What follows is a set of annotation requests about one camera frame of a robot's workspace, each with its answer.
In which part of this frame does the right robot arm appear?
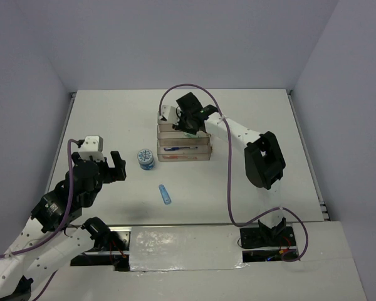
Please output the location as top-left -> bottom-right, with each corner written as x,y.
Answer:
159,92 -> 286,245

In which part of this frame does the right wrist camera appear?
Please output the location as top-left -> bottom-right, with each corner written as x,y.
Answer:
157,105 -> 180,125

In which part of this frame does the red pen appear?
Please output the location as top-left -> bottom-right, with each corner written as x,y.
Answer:
161,155 -> 198,161

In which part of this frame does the blue jar left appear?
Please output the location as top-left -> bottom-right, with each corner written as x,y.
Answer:
137,149 -> 155,171

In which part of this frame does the blue correction tape case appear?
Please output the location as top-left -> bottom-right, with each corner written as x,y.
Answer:
159,184 -> 172,205

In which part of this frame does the green correction tape case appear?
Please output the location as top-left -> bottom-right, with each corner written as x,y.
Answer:
184,133 -> 200,139

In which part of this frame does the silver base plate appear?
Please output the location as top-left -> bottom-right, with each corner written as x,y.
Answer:
70,223 -> 301,272

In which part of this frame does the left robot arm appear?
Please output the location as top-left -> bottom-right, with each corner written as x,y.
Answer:
0,151 -> 127,300

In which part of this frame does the clear tiered organizer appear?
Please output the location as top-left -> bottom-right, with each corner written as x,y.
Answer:
156,121 -> 212,162

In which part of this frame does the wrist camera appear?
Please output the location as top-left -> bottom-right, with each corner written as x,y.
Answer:
157,105 -> 180,125
78,135 -> 105,162

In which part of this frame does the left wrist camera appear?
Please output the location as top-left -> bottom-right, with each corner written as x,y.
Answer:
78,135 -> 105,162

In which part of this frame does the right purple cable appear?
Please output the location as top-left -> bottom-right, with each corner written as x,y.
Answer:
159,83 -> 309,262

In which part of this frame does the blue pen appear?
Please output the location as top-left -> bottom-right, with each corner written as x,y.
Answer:
163,146 -> 198,152

